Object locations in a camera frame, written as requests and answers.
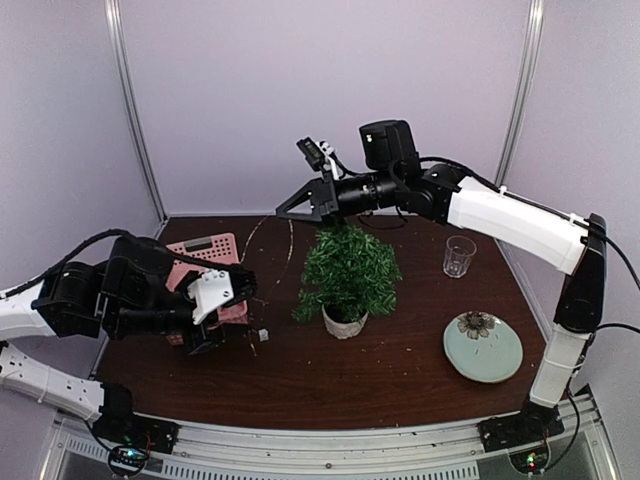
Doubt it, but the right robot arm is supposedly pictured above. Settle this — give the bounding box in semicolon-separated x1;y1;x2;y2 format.
276;119;615;442

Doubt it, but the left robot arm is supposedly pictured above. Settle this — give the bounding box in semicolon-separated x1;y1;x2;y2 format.
1;229;257;444

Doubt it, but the small green christmas tree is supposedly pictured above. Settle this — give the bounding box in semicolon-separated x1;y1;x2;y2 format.
293;223;402;323

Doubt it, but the white tree pot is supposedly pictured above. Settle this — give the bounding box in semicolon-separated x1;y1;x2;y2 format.
322;307;369;340

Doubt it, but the pink plastic basket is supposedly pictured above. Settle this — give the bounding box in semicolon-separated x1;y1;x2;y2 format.
166;233;250;354

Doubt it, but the clear drinking glass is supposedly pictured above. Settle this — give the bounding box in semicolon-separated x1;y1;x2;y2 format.
443;235;477;279

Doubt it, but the light green floral plate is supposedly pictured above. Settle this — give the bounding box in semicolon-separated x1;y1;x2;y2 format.
442;311;524;384

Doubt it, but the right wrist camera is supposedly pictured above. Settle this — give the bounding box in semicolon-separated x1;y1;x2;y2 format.
296;137;334;172

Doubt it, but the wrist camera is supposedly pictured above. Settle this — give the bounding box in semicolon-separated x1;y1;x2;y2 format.
296;137;334;172
228;265;258;305

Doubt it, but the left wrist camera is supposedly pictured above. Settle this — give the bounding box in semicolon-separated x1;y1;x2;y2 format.
228;265;258;305

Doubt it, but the aluminium front rail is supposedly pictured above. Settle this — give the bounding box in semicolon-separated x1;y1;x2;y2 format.
39;384;626;480

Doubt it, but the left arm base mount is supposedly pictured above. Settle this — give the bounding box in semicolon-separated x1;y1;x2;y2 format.
85;414;180;479

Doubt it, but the right aluminium frame post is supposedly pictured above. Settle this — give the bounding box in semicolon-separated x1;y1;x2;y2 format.
495;0;545;186

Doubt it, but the aluminium frame post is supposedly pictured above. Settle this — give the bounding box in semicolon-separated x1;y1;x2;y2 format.
104;0;169;225
495;0;545;186

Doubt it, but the left aluminium frame post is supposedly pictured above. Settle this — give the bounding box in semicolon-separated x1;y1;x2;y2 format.
104;0;169;225

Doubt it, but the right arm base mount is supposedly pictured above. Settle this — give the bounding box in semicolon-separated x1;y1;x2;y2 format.
478;414;565;476

